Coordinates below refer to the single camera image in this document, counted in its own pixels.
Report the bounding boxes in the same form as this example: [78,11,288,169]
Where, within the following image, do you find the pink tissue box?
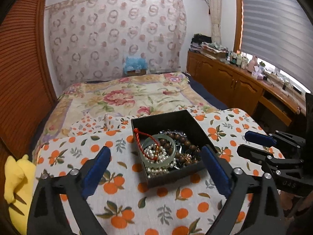
[251,66,264,80]

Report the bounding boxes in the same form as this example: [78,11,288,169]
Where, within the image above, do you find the blue tissue box cover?
[123,57,148,76]

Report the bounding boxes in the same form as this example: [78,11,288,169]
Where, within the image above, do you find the floral bed blanket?
[32,72,226,161]

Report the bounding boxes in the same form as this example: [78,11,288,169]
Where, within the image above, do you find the green jade bangle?
[139,134,176,169]

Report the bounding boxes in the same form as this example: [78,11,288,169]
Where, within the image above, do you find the beige wrapped pipe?
[209,0,222,44]

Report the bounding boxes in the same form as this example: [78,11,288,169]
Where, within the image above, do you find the striped window blind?
[241,0,312,91]

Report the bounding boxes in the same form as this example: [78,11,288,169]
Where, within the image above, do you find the black jewelry box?
[131,110,216,188]

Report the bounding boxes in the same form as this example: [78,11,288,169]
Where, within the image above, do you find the bottles on sideboard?
[228,51,248,70]

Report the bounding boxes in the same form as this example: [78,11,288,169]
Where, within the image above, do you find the brown wooden bead bracelet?
[157,131,202,167]

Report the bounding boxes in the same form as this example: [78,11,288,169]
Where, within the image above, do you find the brown louvered wardrobe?
[1,0,57,159]

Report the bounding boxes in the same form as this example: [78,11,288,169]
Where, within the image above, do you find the circle pattern curtain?
[48,0,187,88]

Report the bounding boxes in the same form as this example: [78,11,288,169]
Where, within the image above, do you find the orange print cloth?
[34,106,285,235]

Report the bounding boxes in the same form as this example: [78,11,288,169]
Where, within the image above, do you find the pile of folded clothes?
[189,33,229,59]

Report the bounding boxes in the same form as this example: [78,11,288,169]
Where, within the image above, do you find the yellow plush toy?
[4,154,36,234]

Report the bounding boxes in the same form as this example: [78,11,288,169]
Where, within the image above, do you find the red braided cord bracelet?
[132,127,162,162]

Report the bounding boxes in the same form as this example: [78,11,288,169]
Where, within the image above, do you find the wooden sideboard cabinet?
[187,51,306,132]

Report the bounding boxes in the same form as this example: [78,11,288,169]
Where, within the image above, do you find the white pearl necklace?
[143,143,178,179]

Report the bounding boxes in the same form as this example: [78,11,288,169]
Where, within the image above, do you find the gold flower brooch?
[182,153,198,163]

